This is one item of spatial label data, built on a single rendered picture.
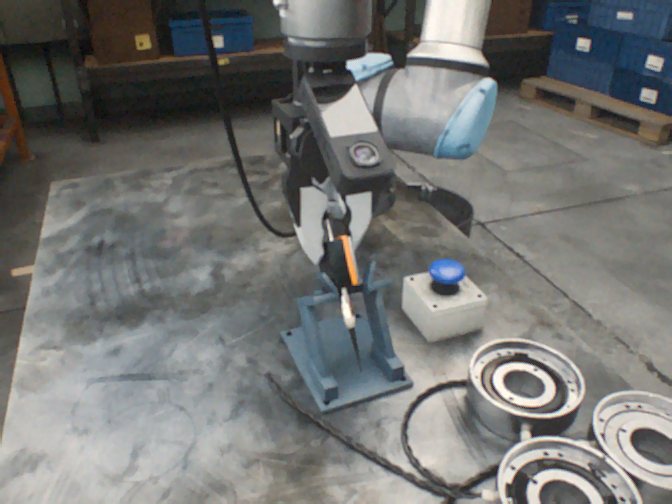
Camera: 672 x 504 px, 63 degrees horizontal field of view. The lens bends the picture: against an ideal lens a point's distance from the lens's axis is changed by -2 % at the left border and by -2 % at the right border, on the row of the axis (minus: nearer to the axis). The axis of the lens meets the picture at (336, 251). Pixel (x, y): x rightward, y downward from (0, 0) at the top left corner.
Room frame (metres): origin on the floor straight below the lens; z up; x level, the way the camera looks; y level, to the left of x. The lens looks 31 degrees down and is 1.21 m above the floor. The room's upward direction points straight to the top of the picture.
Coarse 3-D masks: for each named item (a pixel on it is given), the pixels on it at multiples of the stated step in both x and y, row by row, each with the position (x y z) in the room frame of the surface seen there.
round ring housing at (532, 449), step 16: (512, 448) 0.30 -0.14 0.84; (528, 448) 0.30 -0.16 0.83; (544, 448) 0.31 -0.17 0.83; (560, 448) 0.31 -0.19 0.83; (576, 448) 0.30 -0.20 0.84; (512, 464) 0.29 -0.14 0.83; (608, 464) 0.28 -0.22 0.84; (496, 480) 0.27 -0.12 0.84; (544, 480) 0.28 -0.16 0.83; (560, 480) 0.28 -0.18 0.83; (576, 480) 0.28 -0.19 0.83; (608, 480) 0.28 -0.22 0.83; (624, 480) 0.27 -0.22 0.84; (496, 496) 0.26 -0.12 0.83; (528, 496) 0.26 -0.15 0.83; (544, 496) 0.28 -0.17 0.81; (560, 496) 0.28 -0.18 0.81; (576, 496) 0.27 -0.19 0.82; (592, 496) 0.26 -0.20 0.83; (624, 496) 0.26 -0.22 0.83
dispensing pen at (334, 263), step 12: (324, 216) 0.49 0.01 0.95; (324, 228) 0.48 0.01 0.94; (336, 240) 0.46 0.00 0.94; (324, 252) 0.46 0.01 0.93; (336, 252) 0.46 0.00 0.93; (324, 264) 0.46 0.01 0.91; (336, 264) 0.45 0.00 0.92; (336, 276) 0.44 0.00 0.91; (348, 276) 0.45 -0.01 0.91; (324, 288) 0.46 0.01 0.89; (348, 288) 0.45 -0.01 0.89; (348, 300) 0.44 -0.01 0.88; (348, 312) 0.44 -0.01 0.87; (348, 324) 0.43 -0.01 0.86
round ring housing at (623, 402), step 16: (608, 400) 0.35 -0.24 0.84; (624, 400) 0.36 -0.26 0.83; (640, 400) 0.36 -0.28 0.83; (656, 400) 0.35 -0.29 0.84; (592, 416) 0.34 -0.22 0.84; (608, 416) 0.34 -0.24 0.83; (592, 432) 0.32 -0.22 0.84; (624, 432) 0.33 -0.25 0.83; (640, 432) 0.33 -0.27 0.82; (656, 432) 0.33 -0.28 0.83; (592, 448) 0.31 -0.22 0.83; (624, 448) 0.31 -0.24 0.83; (640, 448) 0.33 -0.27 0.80; (656, 448) 0.32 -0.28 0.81; (624, 464) 0.28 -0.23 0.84; (640, 464) 0.29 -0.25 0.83; (640, 480) 0.27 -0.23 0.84; (640, 496) 0.27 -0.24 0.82; (656, 496) 0.26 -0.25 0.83
